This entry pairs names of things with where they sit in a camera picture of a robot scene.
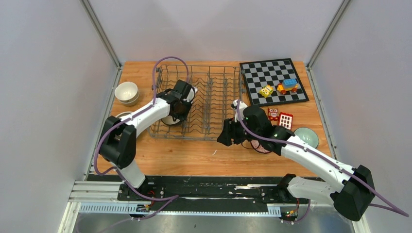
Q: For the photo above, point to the red toy house block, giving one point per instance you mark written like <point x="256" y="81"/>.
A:
<point x="285" y="120"/>

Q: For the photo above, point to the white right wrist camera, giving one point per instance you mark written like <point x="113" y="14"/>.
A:
<point x="239" y="107"/>

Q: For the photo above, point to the red owl toy block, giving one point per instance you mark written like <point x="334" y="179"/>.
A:
<point x="272" y="114"/>

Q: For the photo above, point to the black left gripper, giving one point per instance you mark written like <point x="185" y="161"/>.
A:
<point x="188" y="103"/>

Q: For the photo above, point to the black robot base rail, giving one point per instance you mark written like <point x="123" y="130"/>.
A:
<point x="214" y="194"/>

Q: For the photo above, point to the yellow owl toy block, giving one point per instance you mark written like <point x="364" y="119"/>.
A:
<point x="266" y="91"/>

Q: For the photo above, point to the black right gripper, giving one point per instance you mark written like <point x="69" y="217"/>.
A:
<point x="225" y="136"/>

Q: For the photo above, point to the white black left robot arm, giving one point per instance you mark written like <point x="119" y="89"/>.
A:
<point x="118" y="141"/>

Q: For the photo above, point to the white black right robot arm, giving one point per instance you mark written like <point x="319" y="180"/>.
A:
<point x="348" y="189"/>

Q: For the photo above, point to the dark blue floral bowl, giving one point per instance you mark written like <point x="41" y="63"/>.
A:
<point x="180" y="105"/>

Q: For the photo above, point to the mint green leaf bowl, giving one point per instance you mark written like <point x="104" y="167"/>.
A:
<point x="308" y="136"/>

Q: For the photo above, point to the black white chessboard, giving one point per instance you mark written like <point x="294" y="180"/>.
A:
<point x="259" y="74"/>

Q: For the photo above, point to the teal bowl with orange flower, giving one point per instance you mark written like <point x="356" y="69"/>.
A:
<point x="123" y="114"/>

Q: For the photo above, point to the grey wire dish rack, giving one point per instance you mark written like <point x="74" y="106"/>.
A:
<point x="218" y="87"/>

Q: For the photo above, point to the beige bowl with flower sprig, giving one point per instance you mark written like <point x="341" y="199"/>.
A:
<point x="126" y="91"/>

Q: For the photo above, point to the toy brick car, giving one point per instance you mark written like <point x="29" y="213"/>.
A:
<point x="288" y="85"/>

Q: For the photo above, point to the blue white zigzag bowl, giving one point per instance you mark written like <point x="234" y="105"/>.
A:
<point x="256" y="146"/>

